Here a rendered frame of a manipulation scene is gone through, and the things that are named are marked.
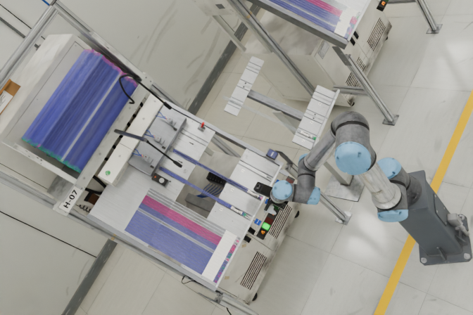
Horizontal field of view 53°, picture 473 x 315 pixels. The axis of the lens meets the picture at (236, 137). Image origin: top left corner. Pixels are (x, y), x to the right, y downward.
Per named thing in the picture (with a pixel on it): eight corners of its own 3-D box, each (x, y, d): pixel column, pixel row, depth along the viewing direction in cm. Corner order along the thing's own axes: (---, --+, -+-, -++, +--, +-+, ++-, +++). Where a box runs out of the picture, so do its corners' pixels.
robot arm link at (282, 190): (293, 200, 189) (272, 197, 190) (289, 204, 200) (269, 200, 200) (295, 181, 192) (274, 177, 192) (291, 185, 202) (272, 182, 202)
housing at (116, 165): (167, 109, 253) (165, 100, 239) (117, 189, 240) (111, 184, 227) (155, 102, 253) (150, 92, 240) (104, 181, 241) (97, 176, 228)
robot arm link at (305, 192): (321, 176, 197) (295, 172, 197) (320, 200, 190) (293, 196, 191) (317, 185, 203) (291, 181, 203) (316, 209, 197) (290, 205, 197)
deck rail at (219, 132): (282, 165, 245) (284, 163, 239) (280, 169, 244) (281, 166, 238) (162, 102, 253) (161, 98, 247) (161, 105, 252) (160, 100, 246)
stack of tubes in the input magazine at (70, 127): (139, 84, 230) (96, 48, 213) (79, 174, 217) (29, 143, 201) (126, 81, 240) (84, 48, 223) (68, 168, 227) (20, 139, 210)
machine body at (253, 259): (306, 208, 307) (252, 161, 268) (255, 309, 289) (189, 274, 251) (240, 185, 355) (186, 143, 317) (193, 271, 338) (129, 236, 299)
